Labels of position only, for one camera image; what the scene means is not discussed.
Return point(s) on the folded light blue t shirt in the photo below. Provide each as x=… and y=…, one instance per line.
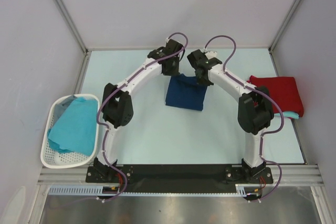
x=291, y=115

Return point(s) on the navy blue t shirt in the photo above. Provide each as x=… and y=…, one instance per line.
x=185, y=93

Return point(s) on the grey shirt in basket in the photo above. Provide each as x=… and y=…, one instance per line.
x=61, y=107

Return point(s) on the white laundry basket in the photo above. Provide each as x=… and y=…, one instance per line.
x=55, y=160

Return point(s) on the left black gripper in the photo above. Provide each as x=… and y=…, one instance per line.
x=175, y=71

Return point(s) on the aluminium frame rail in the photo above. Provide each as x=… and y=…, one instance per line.
x=292, y=175

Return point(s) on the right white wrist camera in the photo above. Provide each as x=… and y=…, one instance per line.
x=210, y=54

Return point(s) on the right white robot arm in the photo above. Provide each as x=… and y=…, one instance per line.
x=254, y=110

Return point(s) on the light blue cable duct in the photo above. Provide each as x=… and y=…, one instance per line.
x=77, y=190

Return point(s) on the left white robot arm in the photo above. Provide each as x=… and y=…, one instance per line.
x=116, y=110

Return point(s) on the folded red t shirt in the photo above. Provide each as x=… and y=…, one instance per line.
x=283, y=90

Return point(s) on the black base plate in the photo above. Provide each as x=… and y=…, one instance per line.
x=178, y=178

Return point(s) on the turquoise t shirt in basket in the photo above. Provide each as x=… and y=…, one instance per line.
x=75, y=130

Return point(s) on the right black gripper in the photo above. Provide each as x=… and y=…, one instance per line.
x=204, y=82

